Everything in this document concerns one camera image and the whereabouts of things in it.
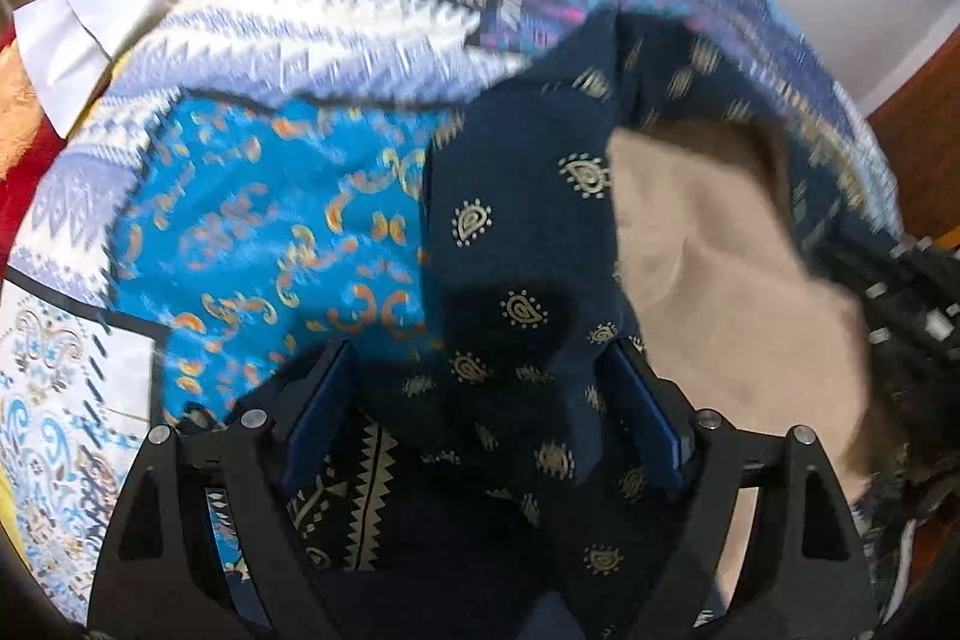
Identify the navy patterned robe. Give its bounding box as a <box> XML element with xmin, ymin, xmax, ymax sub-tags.
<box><xmin>296</xmin><ymin>6</ymin><xmax>938</xmax><ymax>640</ymax></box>

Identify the blue patchwork quilt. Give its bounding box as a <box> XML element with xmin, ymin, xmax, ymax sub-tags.
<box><xmin>0</xmin><ymin>0</ymin><xmax>908</xmax><ymax>626</ymax></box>

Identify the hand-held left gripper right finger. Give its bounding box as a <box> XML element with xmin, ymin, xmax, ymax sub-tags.
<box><xmin>596</xmin><ymin>340</ymin><xmax>878</xmax><ymax>640</ymax></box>

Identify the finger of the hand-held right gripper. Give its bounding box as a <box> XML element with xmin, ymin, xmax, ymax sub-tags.
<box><xmin>814</xmin><ymin>239</ymin><xmax>960</xmax><ymax>378</ymax></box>

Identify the red plush toy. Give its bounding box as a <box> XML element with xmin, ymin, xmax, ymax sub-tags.
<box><xmin>0</xmin><ymin>29</ymin><xmax>72</xmax><ymax>229</ymax></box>

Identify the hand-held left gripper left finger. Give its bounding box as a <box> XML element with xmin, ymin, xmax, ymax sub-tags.
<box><xmin>88</xmin><ymin>340</ymin><xmax>357</xmax><ymax>640</ymax></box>

